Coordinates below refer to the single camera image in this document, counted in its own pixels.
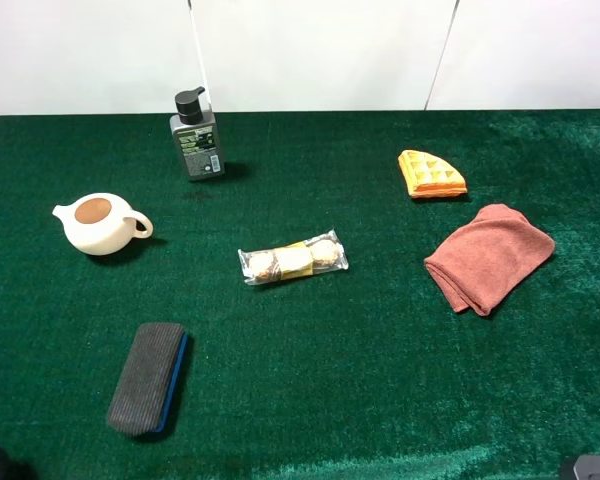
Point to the reddish-brown towel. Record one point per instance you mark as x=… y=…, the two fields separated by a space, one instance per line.
x=480 y=263

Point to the grey object bottom right corner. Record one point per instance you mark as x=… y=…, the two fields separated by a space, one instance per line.
x=583 y=467

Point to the wrapped pastry snack pack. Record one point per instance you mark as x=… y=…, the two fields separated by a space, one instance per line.
x=317 y=255

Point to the orange waffle toy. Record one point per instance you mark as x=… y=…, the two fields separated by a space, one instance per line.
x=429 y=176

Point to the green velvet table cloth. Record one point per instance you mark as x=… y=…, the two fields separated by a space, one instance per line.
x=362 y=373

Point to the grey pump soap bottle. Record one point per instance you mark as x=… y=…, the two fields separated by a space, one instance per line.
x=195 y=134

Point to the cream ceramic teapot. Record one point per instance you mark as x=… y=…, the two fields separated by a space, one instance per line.
x=100 y=224

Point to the grey blue whiteboard eraser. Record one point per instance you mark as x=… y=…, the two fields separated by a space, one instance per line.
x=143 y=395

